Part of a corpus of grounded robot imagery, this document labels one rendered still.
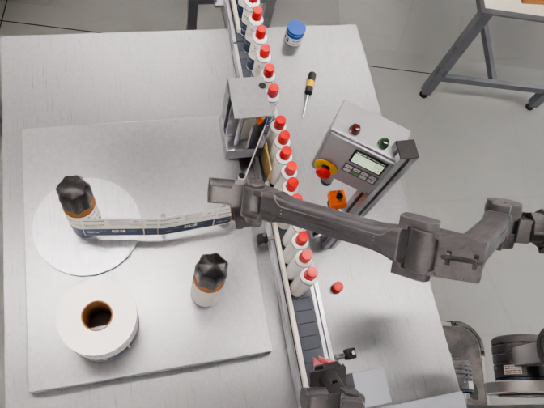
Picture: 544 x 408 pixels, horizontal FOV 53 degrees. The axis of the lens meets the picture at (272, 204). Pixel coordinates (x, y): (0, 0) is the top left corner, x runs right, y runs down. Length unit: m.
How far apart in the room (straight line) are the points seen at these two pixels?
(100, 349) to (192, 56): 1.10
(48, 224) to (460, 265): 1.19
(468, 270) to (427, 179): 2.10
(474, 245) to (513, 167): 2.40
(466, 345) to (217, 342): 1.31
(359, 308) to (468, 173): 1.58
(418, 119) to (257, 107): 1.74
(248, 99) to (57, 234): 0.69
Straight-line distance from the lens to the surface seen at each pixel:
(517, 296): 3.08
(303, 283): 1.55
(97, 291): 1.52
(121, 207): 1.73
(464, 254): 0.98
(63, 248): 1.71
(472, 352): 2.61
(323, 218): 1.05
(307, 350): 1.68
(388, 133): 1.27
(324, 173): 1.33
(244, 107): 1.61
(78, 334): 1.51
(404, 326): 1.84
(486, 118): 3.44
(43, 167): 1.83
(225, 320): 1.65
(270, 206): 1.12
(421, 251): 0.97
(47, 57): 2.10
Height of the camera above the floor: 2.50
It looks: 66 degrees down
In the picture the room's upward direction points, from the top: 25 degrees clockwise
